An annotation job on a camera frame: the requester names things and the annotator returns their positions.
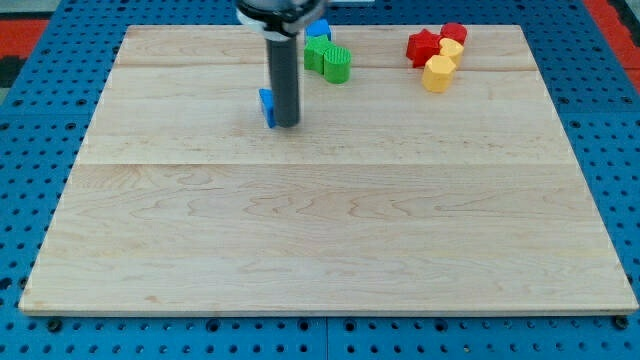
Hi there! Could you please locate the green star block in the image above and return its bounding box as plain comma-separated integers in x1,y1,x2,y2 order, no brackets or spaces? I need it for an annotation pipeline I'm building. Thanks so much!
304,35,335,75

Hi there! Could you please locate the green cylinder block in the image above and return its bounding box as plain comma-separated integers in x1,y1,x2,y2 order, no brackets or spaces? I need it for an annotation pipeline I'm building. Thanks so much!
323,46,351,84

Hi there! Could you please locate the yellow heart block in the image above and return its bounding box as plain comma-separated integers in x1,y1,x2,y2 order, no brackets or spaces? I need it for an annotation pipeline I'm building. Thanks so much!
439,37,465,67

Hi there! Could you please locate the light wooden board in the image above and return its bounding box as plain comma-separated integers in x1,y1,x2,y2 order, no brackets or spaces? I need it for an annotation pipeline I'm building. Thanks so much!
19,25,638,317

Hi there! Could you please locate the red cylinder block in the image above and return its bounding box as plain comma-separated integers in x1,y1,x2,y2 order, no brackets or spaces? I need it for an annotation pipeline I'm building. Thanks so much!
440,22,468,45

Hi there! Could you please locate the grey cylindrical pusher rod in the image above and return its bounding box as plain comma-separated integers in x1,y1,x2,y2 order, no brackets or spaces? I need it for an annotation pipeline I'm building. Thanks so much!
267,37,300,127

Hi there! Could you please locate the red star block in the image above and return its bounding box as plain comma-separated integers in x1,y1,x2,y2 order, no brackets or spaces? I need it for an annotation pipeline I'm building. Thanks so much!
406,29,442,68

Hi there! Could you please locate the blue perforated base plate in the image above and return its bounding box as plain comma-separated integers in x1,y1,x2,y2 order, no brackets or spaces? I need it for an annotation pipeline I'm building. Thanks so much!
1,1,639,359

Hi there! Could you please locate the blue cube block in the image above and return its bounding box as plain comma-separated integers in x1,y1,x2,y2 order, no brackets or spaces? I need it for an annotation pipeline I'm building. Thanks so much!
305,18,332,40

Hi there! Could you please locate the yellow hexagon block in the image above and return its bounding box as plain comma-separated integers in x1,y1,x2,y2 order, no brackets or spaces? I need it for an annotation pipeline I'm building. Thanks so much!
421,55,456,93

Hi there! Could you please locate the blue triangle block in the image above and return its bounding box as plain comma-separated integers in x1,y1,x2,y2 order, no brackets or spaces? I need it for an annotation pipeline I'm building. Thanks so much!
258,88,276,128

